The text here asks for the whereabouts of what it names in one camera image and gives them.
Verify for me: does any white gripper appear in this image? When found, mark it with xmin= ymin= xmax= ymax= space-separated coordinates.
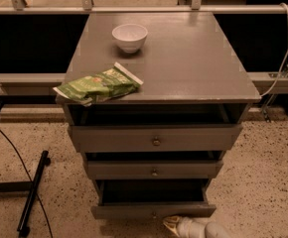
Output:
xmin=163 ymin=215 xmax=214 ymax=238

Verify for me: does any grey bottom drawer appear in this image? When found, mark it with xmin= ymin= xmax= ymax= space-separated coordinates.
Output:
xmin=91 ymin=179 xmax=216 ymax=219

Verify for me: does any grey drawer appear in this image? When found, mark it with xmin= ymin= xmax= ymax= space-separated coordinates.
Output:
xmin=84 ymin=161 xmax=223 ymax=179
xmin=69 ymin=124 xmax=242 ymax=153
xmin=91 ymin=179 xmax=216 ymax=219

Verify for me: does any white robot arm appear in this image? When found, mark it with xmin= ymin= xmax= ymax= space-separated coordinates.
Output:
xmin=163 ymin=215 xmax=232 ymax=238

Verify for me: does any grey wooden drawer cabinet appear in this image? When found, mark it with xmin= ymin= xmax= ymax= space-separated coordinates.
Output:
xmin=56 ymin=11 xmax=262 ymax=183

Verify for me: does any grey top drawer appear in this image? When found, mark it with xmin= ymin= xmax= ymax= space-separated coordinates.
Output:
xmin=69 ymin=124 xmax=242 ymax=153

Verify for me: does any grey middle drawer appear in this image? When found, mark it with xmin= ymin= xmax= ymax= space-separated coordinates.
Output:
xmin=84 ymin=161 xmax=223 ymax=179

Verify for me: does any black stand base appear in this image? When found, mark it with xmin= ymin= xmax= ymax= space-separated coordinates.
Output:
xmin=0 ymin=151 xmax=51 ymax=238

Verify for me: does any green snack bag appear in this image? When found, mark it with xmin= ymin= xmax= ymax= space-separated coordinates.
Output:
xmin=54 ymin=62 xmax=143 ymax=106

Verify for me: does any white ceramic bowl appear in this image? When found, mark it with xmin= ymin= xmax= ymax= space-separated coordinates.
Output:
xmin=112 ymin=24 xmax=148 ymax=54

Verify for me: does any black floor cable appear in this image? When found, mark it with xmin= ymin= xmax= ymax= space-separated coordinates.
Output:
xmin=0 ymin=122 xmax=54 ymax=238

